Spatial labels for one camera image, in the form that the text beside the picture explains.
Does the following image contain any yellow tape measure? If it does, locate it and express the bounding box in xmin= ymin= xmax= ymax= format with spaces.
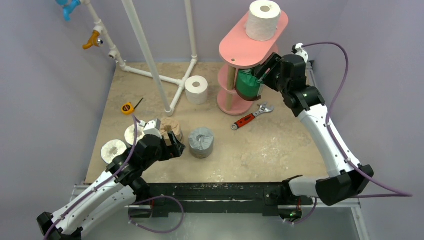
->
xmin=121 ymin=97 xmax=144 ymax=115

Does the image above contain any red handled adjustable wrench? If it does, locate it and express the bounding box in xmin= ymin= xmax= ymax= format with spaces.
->
xmin=230 ymin=102 xmax=275 ymax=131

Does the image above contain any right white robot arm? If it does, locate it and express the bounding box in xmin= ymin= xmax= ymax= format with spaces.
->
xmin=254 ymin=52 xmax=374 ymax=206

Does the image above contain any white paper towel roll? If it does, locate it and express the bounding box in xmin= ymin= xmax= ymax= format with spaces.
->
xmin=245 ymin=0 xmax=281 ymax=42

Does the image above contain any brown wrapped paper roll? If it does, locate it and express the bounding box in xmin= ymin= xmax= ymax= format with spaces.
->
xmin=160 ymin=117 xmax=184 ymax=146

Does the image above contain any blue pipe valve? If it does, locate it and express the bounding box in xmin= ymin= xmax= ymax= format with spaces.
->
xmin=55 ymin=0 xmax=81 ymax=22

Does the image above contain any white roll near pipes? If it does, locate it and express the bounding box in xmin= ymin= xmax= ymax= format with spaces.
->
xmin=185 ymin=75 xmax=209 ymax=105

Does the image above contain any green paper roll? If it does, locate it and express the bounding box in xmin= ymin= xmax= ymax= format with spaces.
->
xmin=235 ymin=69 xmax=264 ymax=102

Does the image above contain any white pvc pipe frame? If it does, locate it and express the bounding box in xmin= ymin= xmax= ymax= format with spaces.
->
xmin=79 ymin=0 xmax=198 ymax=116

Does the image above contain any grey wrapped paper roll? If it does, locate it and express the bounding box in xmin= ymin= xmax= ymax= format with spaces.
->
xmin=188 ymin=127 xmax=215 ymax=159

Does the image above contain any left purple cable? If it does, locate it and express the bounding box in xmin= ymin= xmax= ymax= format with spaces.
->
xmin=43 ymin=114 xmax=140 ymax=240

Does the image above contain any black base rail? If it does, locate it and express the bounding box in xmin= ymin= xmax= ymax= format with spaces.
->
xmin=128 ymin=182 xmax=314 ymax=220

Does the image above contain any pink three-tier shelf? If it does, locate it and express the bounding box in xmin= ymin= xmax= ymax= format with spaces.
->
xmin=217 ymin=11 xmax=289 ymax=116

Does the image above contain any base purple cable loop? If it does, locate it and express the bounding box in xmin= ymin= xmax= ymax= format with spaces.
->
xmin=127 ymin=195 xmax=185 ymax=235

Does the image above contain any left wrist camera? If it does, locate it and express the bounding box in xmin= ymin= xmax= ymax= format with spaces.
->
xmin=138 ymin=118 xmax=162 ymax=139

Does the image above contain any orange pipe valve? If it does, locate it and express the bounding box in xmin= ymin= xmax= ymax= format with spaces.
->
xmin=82 ymin=30 xmax=104 ymax=50

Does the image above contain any white roll front left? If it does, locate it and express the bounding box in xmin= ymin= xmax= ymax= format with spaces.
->
xmin=100 ymin=139 xmax=128 ymax=164

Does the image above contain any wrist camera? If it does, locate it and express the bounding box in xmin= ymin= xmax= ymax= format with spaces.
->
xmin=138 ymin=118 xmax=162 ymax=139
xmin=292 ymin=43 xmax=309 ymax=63

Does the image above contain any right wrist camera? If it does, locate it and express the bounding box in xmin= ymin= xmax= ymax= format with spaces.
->
xmin=292 ymin=43 xmax=309 ymax=63

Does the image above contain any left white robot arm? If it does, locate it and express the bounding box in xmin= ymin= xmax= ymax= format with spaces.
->
xmin=37 ymin=131 xmax=186 ymax=240

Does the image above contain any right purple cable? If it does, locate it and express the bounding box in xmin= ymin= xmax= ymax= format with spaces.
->
xmin=301 ymin=42 xmax=414 ymax=199

